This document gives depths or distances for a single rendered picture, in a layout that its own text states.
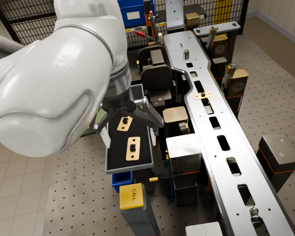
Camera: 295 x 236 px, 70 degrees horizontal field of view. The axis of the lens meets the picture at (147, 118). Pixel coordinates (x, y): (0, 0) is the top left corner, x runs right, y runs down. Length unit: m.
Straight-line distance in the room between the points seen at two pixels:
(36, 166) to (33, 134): 2.16
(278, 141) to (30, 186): 2.02
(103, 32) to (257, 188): 0.65
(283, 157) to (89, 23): 0.71
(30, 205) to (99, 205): 1.16
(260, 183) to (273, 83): 0.97
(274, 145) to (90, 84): 0.71
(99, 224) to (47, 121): 0.89
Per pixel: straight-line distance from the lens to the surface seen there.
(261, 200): 0.77
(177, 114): 0.83
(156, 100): 0.87
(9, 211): 2.30
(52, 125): 0.24
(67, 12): 0.36
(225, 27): 1.60
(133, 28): 1.66
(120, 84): 0.43
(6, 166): 2.60
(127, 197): 0.58
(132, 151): 0.65
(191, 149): 0.70
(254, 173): 0.81
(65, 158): 1.34
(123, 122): 0.72
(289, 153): 0.85
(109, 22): 0.36
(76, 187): 1.21
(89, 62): 0.28
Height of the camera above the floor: 1.69
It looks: 47 degrees down
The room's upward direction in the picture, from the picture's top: 12 degrees counter-clockwise
